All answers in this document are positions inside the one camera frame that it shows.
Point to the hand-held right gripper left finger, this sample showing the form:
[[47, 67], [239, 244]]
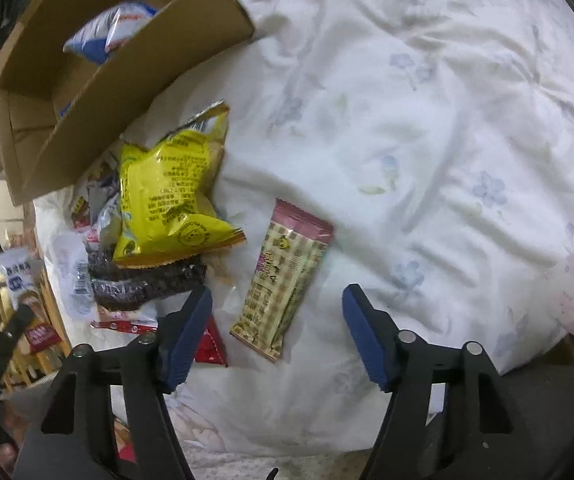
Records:
[[187, 345]]

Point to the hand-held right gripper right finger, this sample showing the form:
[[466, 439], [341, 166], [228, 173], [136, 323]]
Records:
[[364, 340]]

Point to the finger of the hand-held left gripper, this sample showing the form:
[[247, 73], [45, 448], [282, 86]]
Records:
[[14, 327]]

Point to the red triangular snack packet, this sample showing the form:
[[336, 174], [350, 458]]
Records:
[[211, 350]]

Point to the red and white strip packet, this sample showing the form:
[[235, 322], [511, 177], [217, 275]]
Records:
[[124, 326]]

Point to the dark purple snack packet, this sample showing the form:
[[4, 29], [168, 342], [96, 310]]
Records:
[[167, 272], [127, 295]]

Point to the pink checked snack bar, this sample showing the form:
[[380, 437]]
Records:
[[282, 275]]

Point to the yellow snack bag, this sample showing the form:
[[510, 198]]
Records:
[[167, 195]]

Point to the brown cardboard box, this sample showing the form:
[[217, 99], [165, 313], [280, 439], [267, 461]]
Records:
[[102, 110]]

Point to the wooden rack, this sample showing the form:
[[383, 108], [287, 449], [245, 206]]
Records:
[[42, 360]]

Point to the white bag with blue label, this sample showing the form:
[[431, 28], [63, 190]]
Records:
[[17, 272]]

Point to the clear white snack packet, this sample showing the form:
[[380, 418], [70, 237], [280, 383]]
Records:
[[74, 275]]

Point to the grey and white snack packet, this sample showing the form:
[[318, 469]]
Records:
[[99, 210]]

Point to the white floral duvet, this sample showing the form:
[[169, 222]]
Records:
[[392, 135]]

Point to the blue and white snack packet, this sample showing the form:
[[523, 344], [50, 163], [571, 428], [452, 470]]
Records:
[[102, 30]]

